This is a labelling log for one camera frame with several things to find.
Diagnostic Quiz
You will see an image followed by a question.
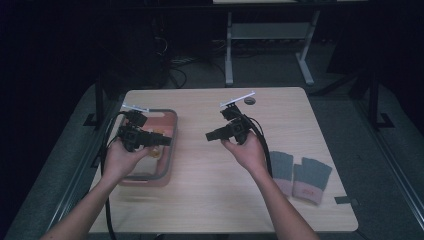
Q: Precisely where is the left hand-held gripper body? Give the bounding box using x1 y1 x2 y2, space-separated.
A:
116 103 152 153

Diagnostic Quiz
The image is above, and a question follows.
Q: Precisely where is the hand-held gripper black cable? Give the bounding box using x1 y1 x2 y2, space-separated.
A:
99 111 135 240
242 114 273 178

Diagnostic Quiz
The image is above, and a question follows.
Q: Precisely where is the left hand-held gripper black cable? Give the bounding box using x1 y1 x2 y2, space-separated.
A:
99 111 135 240

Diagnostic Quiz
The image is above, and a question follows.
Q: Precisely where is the bundle of floor cables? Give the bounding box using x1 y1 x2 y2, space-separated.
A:
166 57 198 89

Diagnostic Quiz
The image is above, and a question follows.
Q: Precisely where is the person's right hand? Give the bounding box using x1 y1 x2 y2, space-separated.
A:
221 131 270 177

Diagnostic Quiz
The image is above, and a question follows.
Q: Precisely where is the right hand-held gripper black cable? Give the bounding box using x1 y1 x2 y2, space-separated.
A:
242 114 273 178

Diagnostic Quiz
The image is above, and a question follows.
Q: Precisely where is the grey metal rail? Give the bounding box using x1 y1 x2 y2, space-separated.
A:
352 99 424 231
41 96 126 240

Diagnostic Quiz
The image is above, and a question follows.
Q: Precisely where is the pink basin with grey rim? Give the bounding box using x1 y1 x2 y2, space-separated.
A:
113 108 179 188

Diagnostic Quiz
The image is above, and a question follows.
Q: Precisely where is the black metal stand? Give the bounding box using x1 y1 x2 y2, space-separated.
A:
83 71 105 129
366 68 396 131

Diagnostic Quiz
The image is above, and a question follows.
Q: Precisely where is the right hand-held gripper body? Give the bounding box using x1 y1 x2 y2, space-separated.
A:
219 91 257 146

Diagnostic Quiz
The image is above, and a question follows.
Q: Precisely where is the grey and pink fingerless glove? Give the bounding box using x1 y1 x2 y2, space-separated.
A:
269 150 295 198
292 157 333 205

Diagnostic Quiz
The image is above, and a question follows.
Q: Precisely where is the black tape strip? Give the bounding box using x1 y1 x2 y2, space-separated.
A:
334 196 360 205

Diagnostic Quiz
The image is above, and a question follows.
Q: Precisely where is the person's left hand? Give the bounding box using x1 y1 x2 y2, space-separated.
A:
101 138 151 183

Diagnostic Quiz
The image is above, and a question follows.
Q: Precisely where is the white metal table frame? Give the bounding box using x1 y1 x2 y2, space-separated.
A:
224 9 321 87

